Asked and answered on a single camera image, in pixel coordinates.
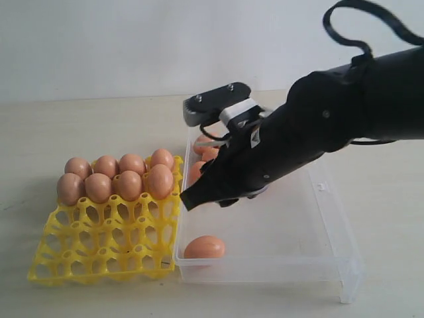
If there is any clear plastic container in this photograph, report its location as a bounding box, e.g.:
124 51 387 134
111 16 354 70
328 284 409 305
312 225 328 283
173 159 365 303

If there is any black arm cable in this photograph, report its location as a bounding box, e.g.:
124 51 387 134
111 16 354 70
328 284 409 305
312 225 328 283
195 0 424 146

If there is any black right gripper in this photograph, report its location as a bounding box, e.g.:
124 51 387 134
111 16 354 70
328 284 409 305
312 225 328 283
180 105 325 211

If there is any brown egg placed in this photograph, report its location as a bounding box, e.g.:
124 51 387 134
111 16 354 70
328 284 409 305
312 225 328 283
119 154 146 176
64 157 93 180
93 155 119 179

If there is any brown egg second row left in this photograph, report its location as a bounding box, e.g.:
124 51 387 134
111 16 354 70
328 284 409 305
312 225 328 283
201 148 219 162

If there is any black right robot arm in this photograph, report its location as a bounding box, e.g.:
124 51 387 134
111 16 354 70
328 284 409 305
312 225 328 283
180 47 423 210

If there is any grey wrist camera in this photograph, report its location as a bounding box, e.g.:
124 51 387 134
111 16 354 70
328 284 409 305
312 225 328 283
183 82 252 127

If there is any yellow plastic egg tray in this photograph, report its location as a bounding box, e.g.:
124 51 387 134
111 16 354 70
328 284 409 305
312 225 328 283
27 156 183 286

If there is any brown egg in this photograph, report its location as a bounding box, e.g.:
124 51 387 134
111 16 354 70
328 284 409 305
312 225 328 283
113 170 142 201
193 134 221 155
85 173 113 203
56 173 85 206
184 235 226 258
147 164 174 200

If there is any brown egg left column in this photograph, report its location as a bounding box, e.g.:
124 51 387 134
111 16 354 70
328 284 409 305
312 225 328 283
187 161 205 186

